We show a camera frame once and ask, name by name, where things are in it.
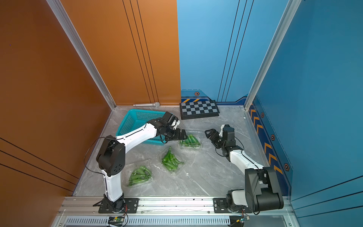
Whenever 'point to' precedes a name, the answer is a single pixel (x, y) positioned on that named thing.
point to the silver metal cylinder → (156, 104)
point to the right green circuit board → (242, 220)
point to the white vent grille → (151, 221)
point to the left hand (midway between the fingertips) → (183, 136)
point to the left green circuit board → (116, 220)
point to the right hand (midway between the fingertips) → (207, 134)
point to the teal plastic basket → (131, 120)
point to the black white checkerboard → (196, 109)
